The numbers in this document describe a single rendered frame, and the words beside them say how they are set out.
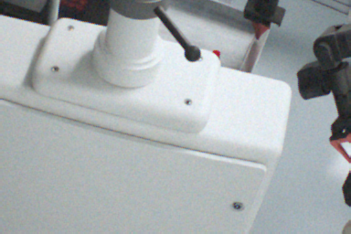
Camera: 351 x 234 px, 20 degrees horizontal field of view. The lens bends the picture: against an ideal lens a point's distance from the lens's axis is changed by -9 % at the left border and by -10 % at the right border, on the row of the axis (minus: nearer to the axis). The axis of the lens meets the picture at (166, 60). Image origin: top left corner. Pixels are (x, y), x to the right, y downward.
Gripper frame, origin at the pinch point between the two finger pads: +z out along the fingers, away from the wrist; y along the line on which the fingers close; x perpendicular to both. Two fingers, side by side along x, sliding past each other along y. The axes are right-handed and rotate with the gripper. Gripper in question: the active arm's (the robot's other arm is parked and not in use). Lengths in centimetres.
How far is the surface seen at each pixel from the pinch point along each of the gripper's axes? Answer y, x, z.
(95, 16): 39.4, 11.2, 2.6
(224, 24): 9.5, -1.8, 1.9
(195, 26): 15.8, 3.0, 2.0
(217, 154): -8, 103, -63
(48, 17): 32, 67, -44
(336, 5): -19, -85, 42
